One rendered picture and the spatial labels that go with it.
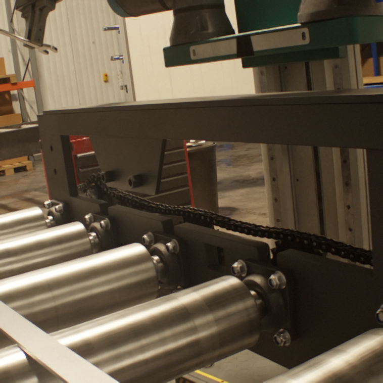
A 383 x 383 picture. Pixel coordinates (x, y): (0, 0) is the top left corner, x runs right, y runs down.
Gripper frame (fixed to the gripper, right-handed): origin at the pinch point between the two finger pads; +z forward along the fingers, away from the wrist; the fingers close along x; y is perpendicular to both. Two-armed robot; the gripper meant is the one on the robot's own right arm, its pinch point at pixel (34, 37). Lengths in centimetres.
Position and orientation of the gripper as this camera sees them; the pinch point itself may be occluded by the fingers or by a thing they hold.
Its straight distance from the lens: 141.3
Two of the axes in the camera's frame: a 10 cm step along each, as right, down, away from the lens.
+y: 6.7, 1.8, 7.2
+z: -0.6, 9.8, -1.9
